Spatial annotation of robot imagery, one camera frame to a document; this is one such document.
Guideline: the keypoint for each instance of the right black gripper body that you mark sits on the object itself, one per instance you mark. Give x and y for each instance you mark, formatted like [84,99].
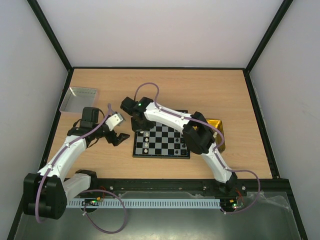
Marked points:
[139,123]

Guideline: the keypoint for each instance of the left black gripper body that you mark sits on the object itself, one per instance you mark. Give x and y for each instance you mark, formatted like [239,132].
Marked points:
[110,139]

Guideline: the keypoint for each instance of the black magnetic chess board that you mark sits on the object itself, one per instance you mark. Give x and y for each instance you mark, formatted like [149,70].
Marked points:
[164,143]

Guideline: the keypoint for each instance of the gold metal tin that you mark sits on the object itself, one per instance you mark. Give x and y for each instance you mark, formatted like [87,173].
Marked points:
[219,137]

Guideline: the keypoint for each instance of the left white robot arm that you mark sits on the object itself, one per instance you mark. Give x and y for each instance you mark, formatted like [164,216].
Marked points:
[47,192]

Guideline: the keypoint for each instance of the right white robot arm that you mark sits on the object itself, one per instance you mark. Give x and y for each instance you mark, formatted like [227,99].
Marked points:
[196,131]

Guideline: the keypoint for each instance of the silver metal tray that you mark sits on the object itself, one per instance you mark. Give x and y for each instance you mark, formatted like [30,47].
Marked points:
[77,98]

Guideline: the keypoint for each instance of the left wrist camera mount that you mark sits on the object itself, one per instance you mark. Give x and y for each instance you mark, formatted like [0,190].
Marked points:
[114,120]

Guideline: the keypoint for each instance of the white slotted cable duct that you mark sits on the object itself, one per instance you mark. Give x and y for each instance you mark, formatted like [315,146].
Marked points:
[131,203]

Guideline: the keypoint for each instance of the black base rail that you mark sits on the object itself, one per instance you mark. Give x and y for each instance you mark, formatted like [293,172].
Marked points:
[203,187]

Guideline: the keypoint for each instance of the black frame enclosure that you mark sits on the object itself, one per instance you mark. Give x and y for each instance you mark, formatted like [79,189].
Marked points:
[285,5]

